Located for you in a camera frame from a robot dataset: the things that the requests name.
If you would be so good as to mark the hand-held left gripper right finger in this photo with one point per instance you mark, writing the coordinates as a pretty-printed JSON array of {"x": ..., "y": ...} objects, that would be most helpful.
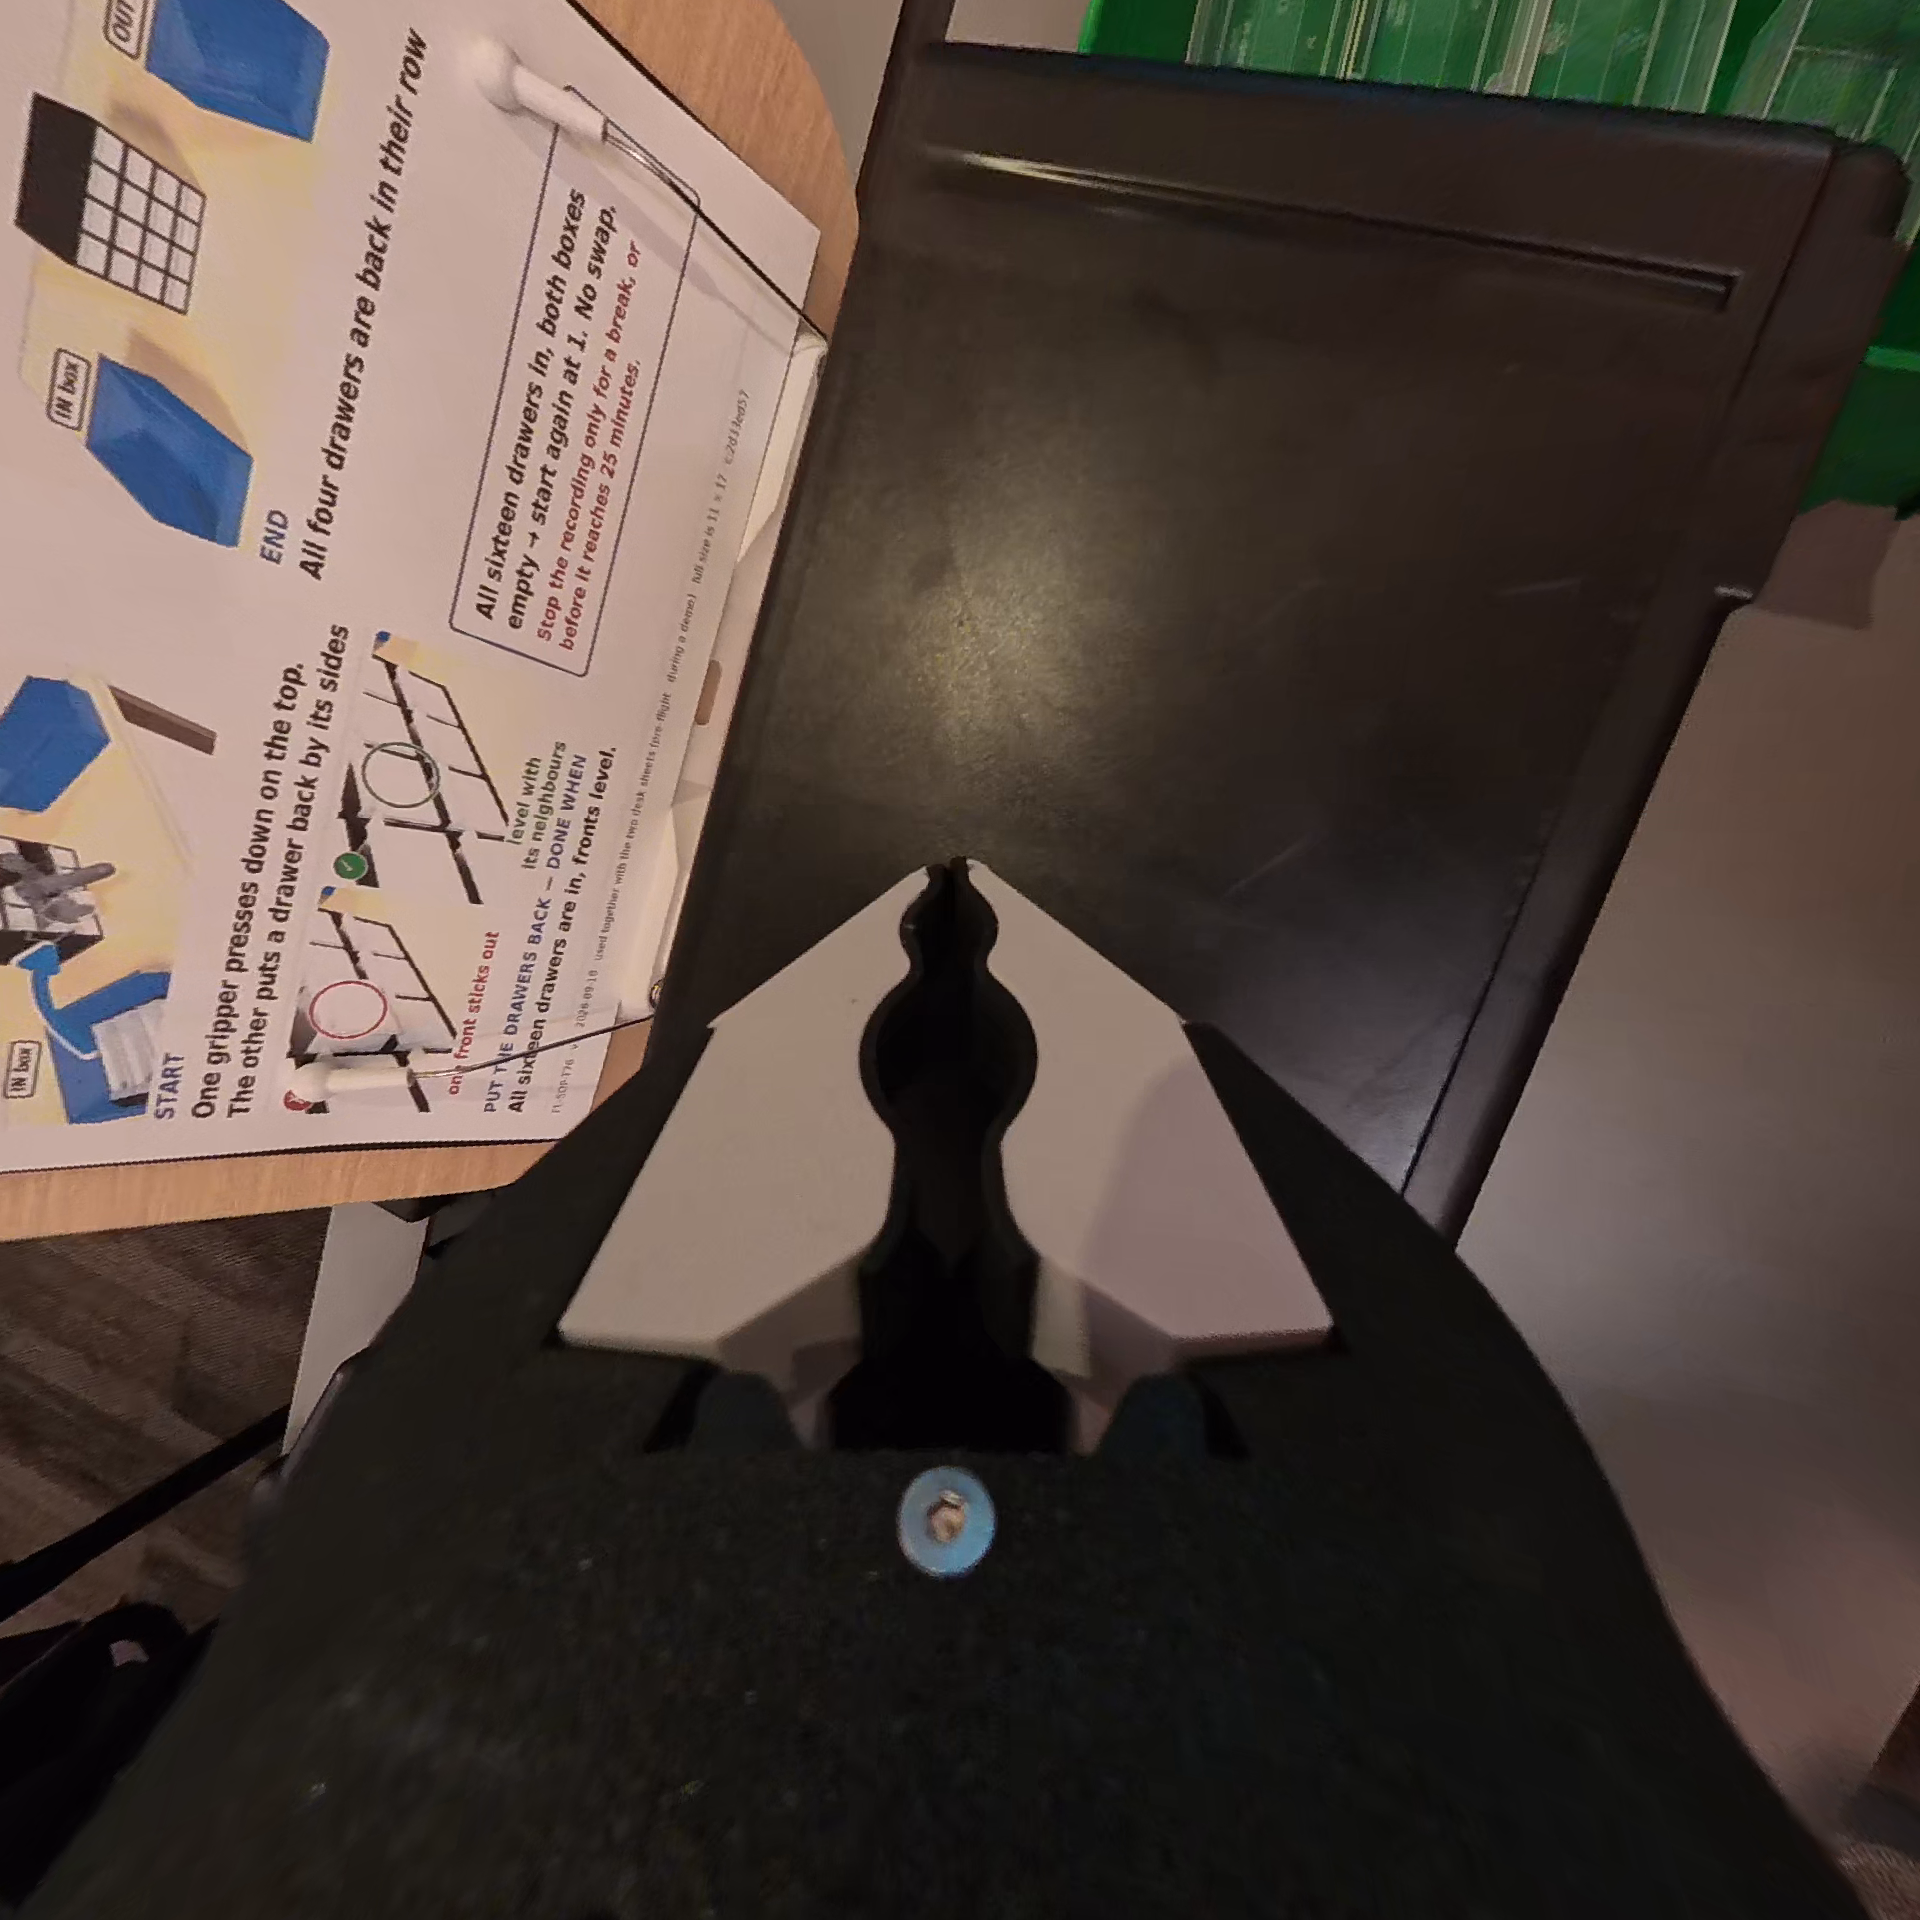
[{"x": 1155, "y": 1186}]

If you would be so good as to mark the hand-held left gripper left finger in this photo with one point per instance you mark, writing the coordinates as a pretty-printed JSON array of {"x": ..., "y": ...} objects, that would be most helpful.
[{"x": 749, "y": 1171}]

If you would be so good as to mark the black drawer cabinet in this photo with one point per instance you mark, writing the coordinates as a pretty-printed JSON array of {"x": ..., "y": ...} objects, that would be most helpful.
[{"x": 1275, "y": 599}]

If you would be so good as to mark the green plastic bin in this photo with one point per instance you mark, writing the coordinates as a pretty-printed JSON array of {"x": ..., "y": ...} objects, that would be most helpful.
[{"x": 1142, "y": 32}]

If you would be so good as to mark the printed instruction sheet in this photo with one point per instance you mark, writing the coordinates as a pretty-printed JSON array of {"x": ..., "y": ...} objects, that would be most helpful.
[{"x": 302, "y": 599}]

